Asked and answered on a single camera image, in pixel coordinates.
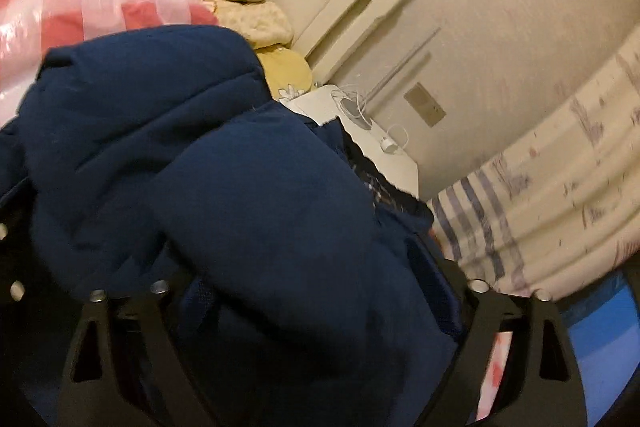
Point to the yellow blanket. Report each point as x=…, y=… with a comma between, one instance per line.
x=255, y=22

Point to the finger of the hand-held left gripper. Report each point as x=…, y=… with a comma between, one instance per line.
x=15, y=277

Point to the beige wall socket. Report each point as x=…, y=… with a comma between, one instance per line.
x=425, y=104

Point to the yellow flowered pillow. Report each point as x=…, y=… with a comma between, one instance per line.
x=287, y=72

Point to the pink checked bed sheet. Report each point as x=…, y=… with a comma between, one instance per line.
x=100, y=2

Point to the white charger plug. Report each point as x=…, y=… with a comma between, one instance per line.
x=389, y=143

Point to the navy blue puffer jacket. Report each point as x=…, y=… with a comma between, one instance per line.
x=225, y=182

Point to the white nightstand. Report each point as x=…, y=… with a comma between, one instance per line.
x=400, y=169

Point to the light blue fabric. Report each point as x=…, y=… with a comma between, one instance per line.
x=600, y=337

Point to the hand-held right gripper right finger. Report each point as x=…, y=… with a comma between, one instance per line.
x=500, y=309

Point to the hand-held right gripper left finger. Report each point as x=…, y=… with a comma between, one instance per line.
x=107, y=337

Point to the striped printed curtain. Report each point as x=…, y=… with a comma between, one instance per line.
x=550, y=187

